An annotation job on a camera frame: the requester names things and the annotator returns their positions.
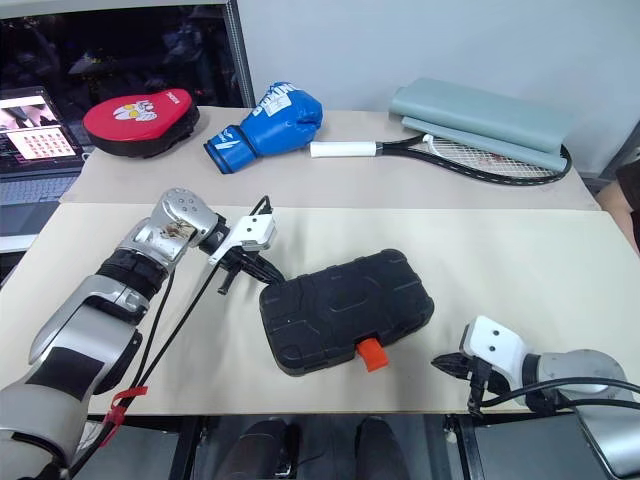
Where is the blue boxing glove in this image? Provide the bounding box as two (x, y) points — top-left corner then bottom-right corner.
(203, 81), (324, 175)

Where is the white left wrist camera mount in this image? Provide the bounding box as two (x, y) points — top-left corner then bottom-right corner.
(207, 213), (279, 267)

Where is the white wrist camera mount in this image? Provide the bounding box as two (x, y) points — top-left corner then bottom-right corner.
(458, 314), (530, 396)
(207, 213), (279, 267)

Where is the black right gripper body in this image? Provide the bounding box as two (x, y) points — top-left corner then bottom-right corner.
(462, 357), (506, 417)

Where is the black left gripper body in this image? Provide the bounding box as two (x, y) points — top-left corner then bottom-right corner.
(216, 247), (264, 297)

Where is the black table leg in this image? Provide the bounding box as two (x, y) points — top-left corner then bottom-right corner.
(172, 414), (211, 480)
(444, 414), (494, 480)

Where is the black tennis racket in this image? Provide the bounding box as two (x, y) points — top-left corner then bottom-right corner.
(309, 132), (573, 187)

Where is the dark rounded shape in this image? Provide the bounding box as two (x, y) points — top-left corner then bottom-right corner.
(354, 415), (412, 480)
(219, 417), (304, 480)

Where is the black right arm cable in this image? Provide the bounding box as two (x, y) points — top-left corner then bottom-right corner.
(527, 394), (640, 412)
(469, 378), (640, 416)

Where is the folded grey mat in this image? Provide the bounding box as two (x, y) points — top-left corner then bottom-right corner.
(388, 77), (576, 171)

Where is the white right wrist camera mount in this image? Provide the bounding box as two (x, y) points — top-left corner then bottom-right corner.
(458, 314), (530, 396)

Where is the grey metal post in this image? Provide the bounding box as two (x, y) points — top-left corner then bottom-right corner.
(223, 0), (256, 109)

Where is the white red sneaker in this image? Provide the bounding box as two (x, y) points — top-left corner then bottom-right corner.
(74, 419), (109, 451)

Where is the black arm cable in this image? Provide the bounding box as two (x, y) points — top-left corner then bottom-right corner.
(64, 195), (275, 480)
(132, 269), (176, 396)
(469, 378), (640, 416)
(527, 394), (640, 412)

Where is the red boxing focus mitt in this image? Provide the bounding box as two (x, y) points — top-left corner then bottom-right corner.
(82, 88), (201, 160)

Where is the red tape cable tie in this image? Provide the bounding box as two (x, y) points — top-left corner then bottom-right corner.
(102, 385), (150, 426)

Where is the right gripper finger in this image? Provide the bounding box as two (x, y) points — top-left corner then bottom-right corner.
(430, 351), (470, 370)
(436, 364), (473, 382)

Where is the tan table sheet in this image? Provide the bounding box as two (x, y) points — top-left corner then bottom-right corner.
(58, 105), (604, 212)

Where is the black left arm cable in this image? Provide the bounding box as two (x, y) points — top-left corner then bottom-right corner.
(64, 195), (275, 480)
(132, 269), (176, 396)

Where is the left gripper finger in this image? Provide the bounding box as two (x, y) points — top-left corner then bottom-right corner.
(253, 255), (287, 286)
(244, 266), (280, 291)

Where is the light beige table sheet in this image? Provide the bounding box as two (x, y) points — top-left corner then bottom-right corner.
(0, 202), (636, 416)

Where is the open laptop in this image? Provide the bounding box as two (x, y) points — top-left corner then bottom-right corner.
(0, 85), (89, 251)

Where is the black plastic tool case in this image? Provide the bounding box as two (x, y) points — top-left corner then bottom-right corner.
(258, 248), (435, 379)

